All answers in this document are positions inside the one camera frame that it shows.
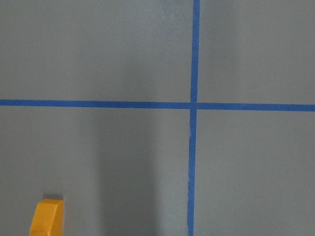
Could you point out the orange trapezoid block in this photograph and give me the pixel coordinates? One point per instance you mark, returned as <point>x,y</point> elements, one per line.
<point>48,218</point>

